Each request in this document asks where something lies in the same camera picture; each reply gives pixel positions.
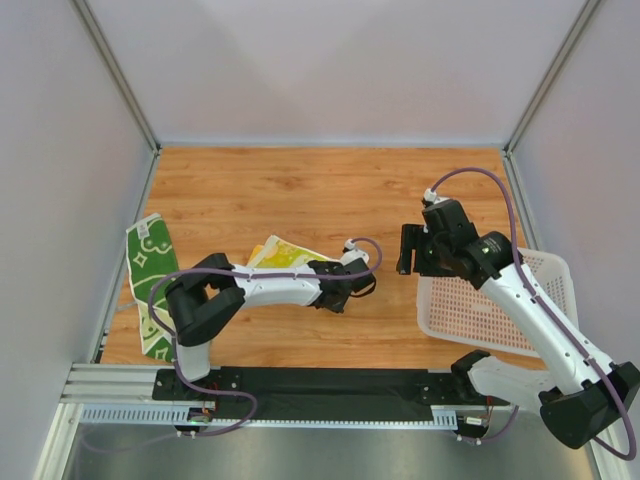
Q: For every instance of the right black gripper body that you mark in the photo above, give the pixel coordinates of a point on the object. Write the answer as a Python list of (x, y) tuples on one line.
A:
[(417, 251)]

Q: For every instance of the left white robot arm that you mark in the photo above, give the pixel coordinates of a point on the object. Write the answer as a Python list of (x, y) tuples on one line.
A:
[(203, 300)]

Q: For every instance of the green patterned towel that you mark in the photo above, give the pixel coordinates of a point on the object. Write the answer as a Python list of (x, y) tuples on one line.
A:
[(150, 257)]

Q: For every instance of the cream yellow crocodile towel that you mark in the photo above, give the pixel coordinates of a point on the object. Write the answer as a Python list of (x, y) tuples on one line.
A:
[(279, 253)]

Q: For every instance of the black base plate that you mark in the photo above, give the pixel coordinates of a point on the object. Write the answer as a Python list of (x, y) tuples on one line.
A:
[(328, 394)]

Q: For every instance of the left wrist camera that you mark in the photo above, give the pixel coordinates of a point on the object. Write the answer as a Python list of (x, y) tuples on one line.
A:
[(352, 252)]

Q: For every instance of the left aluminium frame post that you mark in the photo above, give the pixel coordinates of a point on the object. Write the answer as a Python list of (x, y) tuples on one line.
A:
[(102, 45)]

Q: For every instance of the aluminium front rail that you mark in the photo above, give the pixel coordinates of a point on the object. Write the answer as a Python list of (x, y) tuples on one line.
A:
[(113, 383)]

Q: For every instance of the grey slotted cable duct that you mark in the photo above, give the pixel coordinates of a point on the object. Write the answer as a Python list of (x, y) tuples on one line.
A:
[(184, 416)]

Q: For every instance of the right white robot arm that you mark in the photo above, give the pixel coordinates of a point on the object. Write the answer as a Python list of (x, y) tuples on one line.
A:
[(581, 391)]

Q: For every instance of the aluminium frame post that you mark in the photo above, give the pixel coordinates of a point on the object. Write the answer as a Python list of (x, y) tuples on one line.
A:
[(578, 28), (102, 45)]

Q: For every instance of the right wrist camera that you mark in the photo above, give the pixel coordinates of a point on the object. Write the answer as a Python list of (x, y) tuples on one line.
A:
[(431, 197)]

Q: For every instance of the white plastic basket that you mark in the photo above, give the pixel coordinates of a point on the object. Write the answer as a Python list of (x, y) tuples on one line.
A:
[(451, 309)]

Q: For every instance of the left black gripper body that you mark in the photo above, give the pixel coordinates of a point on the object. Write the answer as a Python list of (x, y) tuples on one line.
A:
[(357, 282)]

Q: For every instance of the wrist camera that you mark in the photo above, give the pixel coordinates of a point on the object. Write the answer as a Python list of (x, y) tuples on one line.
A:
[(431, 197), (352, 252)]

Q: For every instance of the right aluminium frame post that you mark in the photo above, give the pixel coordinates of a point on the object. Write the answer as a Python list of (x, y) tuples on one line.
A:
[(578, 28)]

